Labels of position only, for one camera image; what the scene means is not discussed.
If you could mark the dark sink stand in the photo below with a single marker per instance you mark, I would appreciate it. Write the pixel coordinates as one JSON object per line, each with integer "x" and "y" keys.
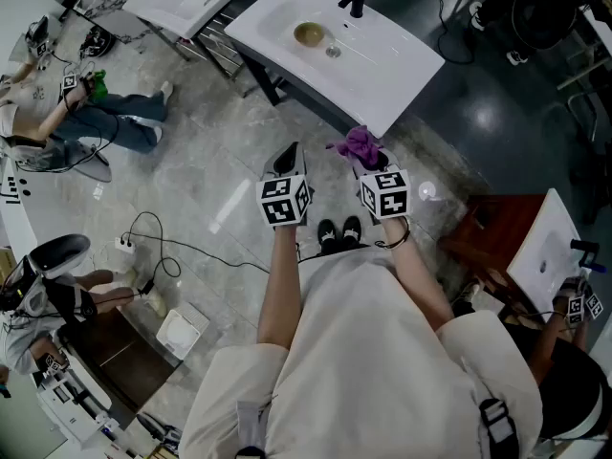
{"x": 265, "y": 81}

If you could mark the brown bowl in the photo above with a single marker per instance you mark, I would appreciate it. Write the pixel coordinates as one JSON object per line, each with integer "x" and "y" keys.
{"x": 308, "y": 34}

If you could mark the red-brown wooden cabinet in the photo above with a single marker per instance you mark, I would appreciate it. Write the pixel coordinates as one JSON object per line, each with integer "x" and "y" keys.
{"x": 497, "y": 237}

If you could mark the metal sink stand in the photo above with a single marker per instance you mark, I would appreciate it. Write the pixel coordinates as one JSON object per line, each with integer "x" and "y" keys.
{"x": 215, "y": 41}

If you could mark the white square tray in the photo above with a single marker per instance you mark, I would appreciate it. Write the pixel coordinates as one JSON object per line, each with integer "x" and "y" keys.
{"x": 181, "y": 333}

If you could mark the dark faucet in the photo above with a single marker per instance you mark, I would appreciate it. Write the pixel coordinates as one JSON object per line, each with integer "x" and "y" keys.
{"x": 585, "y": 251}

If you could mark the green plastic object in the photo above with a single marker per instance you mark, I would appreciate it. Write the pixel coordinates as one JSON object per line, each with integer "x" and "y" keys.
{"x": 99, "y": 86}

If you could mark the person's left black shoe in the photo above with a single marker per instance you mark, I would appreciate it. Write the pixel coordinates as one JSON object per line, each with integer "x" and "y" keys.
{"x": 326, "y": 234}

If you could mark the person's right forearm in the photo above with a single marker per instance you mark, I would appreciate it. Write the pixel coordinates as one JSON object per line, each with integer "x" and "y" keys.
{"x": 421, "y": 275}

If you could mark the dark wooden cabinet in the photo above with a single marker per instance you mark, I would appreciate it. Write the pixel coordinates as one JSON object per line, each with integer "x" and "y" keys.
{"x": 119, "y": 352}

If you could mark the metal sink drain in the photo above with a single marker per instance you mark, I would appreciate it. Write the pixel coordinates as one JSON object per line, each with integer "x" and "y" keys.
{"x": 333, "y": 51}

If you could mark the white power strip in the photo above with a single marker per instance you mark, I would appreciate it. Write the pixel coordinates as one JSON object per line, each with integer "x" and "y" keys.
{"x": 124, "y": 246}

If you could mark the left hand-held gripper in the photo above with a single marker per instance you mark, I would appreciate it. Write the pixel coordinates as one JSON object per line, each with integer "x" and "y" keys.
{"x": 277, "y": 208}

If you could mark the white panel with black marks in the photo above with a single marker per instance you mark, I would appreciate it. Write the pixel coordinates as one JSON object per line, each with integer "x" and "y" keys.
{"x": 14, "y": 218}

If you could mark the person's black shoe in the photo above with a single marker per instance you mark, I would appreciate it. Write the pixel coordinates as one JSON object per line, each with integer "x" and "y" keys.
{"x": 351, "y": 232}
{"x": 326, "y": 234}

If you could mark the person's beige shirt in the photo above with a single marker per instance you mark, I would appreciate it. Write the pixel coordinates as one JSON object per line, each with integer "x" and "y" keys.
{"x": 363, "y": 361}

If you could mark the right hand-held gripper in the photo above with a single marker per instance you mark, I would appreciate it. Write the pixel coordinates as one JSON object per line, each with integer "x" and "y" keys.
{"x": 389, "y": 199}

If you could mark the person's left forearm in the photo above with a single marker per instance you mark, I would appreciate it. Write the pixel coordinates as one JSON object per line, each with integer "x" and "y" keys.
{"x": 279, "y": 280}

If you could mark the person's right black shoe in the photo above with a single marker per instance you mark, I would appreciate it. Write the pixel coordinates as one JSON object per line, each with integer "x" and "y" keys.
{"x": 351, "y": 232}

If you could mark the purple cloth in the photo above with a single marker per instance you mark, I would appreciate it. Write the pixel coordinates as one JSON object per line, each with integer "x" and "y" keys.
{"x": 356, "y": 146}

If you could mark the marble slab table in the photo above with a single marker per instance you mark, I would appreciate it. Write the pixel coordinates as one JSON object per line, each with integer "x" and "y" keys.
{"x": 110, "y": 3}

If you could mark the white machine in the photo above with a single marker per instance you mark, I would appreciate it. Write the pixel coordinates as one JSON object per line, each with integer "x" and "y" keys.
{"x": 72, "y": 414}

